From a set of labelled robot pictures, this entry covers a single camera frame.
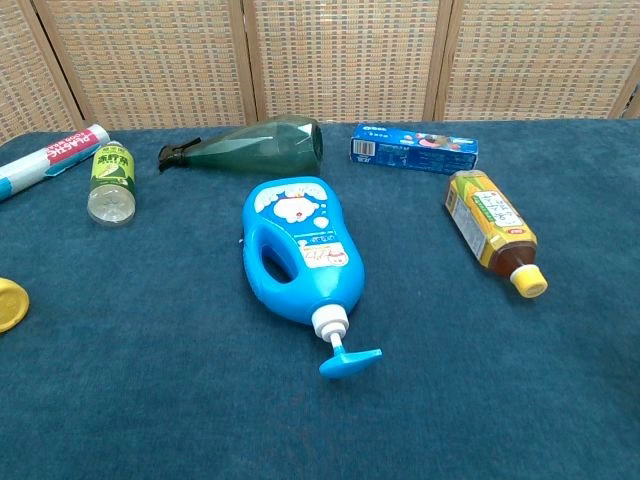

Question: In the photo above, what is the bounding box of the blue table cloth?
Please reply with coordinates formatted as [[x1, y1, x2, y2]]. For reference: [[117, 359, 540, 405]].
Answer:
[[0, 118, 640, 480]]

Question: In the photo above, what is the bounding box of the blue cookie box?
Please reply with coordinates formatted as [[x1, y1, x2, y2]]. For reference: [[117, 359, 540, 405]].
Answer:
[[349, 123, 480, 176]]

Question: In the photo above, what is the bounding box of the yellow round lid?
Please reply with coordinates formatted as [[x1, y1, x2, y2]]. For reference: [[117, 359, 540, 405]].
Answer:
[[0, 277, 31, 334]]

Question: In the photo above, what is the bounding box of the green label clear bottle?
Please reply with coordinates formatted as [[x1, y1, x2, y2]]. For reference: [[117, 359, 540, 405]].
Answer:
[[87, 141, 137, 226]]

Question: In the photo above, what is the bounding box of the dark green spray bottle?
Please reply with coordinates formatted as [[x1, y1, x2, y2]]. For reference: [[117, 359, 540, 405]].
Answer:
[[158, 114, 325, 177]]

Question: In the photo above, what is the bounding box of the plastic food bag roll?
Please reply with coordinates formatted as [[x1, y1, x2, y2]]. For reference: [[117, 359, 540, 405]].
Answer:
[[0, 123, 112, 203]]

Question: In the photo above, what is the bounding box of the blue pump detergent bottle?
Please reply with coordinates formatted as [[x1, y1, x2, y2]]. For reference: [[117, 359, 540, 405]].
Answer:
[[241, 175, 384, 380]]

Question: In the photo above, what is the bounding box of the yellow label tea bottle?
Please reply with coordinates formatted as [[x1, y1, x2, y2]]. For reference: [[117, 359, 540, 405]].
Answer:
[[444, 169, 549, 300]]

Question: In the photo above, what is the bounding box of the woven folding screen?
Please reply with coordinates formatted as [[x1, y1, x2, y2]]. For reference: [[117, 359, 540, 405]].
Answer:
[[0, 0, 640, 147]]

